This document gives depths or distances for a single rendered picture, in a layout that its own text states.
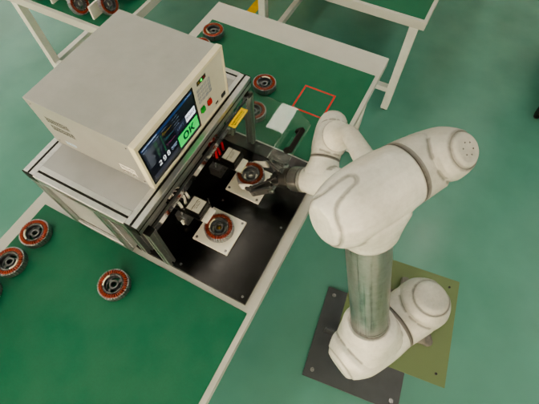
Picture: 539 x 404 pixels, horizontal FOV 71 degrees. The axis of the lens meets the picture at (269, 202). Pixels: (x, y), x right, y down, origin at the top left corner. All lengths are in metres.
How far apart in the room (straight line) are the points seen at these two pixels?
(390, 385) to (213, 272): 1.15
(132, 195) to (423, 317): 0.91
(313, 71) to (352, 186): 1.38
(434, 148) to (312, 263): 1.60
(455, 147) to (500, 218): 2.01
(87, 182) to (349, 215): 0.87
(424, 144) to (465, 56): 2.83
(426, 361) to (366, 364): 0.34
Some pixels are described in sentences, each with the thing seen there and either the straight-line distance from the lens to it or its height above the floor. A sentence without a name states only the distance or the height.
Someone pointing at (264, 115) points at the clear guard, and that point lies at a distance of 1.38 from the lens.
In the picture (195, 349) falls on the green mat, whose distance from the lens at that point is 1.39.
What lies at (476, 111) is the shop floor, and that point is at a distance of 3.16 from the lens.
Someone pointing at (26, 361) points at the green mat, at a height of 0.75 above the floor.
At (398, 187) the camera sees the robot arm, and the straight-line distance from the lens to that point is 0.68.
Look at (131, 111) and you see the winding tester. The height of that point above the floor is 1.32.
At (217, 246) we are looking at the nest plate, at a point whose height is 0.78.
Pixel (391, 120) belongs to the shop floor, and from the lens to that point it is 2.88.
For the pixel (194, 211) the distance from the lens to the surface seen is 1.35.
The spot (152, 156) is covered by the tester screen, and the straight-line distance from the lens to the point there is 1.11.
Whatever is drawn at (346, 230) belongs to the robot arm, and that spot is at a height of 1.52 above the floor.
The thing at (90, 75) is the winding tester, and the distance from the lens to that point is 1.26.
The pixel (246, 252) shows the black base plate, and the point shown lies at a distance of 1.43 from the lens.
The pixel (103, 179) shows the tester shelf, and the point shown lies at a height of 1.11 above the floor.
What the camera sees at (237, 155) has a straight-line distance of 1.45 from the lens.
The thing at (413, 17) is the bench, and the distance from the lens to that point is 2.43.
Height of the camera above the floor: 2.10
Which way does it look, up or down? 62 degrees down
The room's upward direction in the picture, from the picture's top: 1 degrees counter-clockwise
